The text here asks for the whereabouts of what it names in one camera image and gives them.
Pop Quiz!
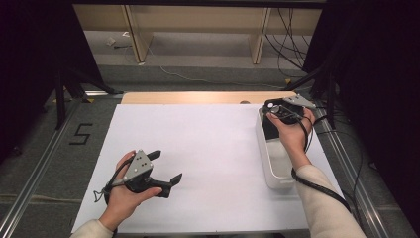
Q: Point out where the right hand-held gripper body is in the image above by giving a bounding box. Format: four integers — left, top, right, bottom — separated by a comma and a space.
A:
262, 93, 317, 126

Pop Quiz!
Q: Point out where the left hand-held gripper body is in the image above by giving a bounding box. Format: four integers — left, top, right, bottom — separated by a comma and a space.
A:
123, 149, 172, 199

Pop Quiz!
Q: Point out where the white plastic storage bin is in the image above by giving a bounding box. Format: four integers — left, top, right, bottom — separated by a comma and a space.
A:
256, 105, 318, 190

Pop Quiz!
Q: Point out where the person's right hand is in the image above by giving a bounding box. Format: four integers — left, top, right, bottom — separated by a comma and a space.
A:
265, 107, 317, 170

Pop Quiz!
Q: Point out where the person's left hand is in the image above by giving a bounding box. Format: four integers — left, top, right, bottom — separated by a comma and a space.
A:
98, 150, 163, 232

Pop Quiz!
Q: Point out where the white table cover sheet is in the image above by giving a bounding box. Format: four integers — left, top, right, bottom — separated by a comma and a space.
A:
70, 103, 345, 234

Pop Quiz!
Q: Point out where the black metal stand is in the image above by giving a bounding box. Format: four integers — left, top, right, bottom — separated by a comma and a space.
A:
281, 65, 338, 130
53, 65, 124, 131

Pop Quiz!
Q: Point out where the black curtain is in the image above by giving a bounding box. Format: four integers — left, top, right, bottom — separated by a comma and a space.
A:
303, 0, 420, 226
0, 0, 103, 160

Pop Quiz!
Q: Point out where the beige wooden shelf unit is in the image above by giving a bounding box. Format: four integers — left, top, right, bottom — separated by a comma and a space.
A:
72, 4, 323, 65

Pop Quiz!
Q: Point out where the left hand-held gripper cable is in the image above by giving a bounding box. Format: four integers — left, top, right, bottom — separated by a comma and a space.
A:
92, 158, 133, 204

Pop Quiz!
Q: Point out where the hand-held gripper cable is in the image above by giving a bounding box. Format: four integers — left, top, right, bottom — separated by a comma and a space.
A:
92, 158, 133, 204
290, 112, 353, 212

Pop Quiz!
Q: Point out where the black cable bundle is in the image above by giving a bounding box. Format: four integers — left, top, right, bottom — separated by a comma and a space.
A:
263, 8, 315, 80

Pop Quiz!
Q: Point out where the white floor cable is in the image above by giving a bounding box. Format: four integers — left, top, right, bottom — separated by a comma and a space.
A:
145, 43, 285, 90

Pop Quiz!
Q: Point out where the right hand-held gripper cable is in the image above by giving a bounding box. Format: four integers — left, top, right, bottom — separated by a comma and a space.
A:
290, 112, 353, 212

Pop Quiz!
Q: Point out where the aluminium floor rail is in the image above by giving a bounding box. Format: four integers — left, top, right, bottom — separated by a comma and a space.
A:
315, 100, 392, 238
0, 90, 110, 238

